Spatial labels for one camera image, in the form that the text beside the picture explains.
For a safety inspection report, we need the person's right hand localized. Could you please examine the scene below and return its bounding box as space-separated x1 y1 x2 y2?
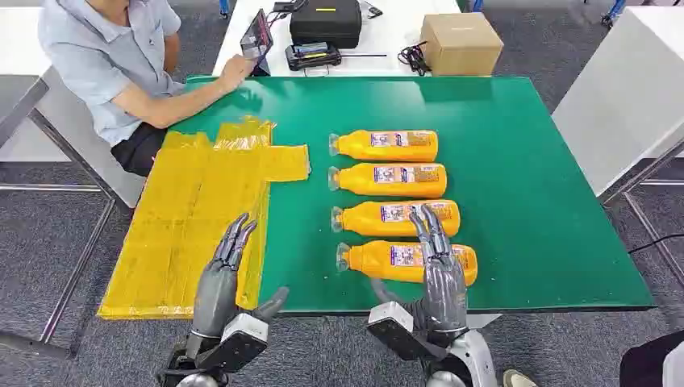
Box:
217 53 257 94

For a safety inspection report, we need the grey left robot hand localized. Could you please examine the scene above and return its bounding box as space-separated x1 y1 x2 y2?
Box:
190 212 290 341

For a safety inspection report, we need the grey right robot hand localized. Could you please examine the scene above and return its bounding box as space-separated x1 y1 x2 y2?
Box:
369 203 469 335

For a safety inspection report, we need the orange drink bottle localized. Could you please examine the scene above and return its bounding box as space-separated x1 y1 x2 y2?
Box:
335 240 479 287
329 198 461 239
327 129 440 164
327 162 448 200

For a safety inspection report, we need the dark tablet on stand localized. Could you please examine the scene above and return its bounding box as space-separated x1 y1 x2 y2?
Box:
239 7 275 77

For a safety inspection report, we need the black handheld controller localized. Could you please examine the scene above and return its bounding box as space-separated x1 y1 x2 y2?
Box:
284 41 389 73

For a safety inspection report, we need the yellow plastic sheet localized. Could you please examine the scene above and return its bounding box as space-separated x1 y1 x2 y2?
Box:
97 115 312 322

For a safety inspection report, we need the black carrying case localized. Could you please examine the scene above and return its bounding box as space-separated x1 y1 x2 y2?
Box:
289 0 363 50

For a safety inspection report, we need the beige shoe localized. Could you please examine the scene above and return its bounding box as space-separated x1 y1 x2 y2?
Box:
502 369 539 387

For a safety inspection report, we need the person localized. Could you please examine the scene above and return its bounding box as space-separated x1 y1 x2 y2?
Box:
619 330 684 387
37 0 257 178

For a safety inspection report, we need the green table mat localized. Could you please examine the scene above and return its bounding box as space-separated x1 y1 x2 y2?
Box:
170 74 657 316

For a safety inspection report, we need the brown cardboard box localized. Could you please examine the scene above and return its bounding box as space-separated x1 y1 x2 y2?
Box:
419 12 504 77

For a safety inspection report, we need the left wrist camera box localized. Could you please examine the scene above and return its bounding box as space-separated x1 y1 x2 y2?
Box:
194 313 270 372

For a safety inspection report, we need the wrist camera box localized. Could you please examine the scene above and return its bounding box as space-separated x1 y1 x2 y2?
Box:
194 313 270 372
366 301 451 364

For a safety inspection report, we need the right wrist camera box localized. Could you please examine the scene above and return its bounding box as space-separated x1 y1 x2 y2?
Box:
366 301 451 364

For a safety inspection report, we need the white table with metal frame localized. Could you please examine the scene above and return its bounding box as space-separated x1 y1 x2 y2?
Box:
0 5 148 359
551 5 684 289

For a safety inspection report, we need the black cable bundle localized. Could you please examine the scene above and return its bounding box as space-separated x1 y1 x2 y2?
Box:
397 40 433 77

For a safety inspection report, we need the black floor cable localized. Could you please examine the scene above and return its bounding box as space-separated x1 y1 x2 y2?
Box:
628 233 684 256

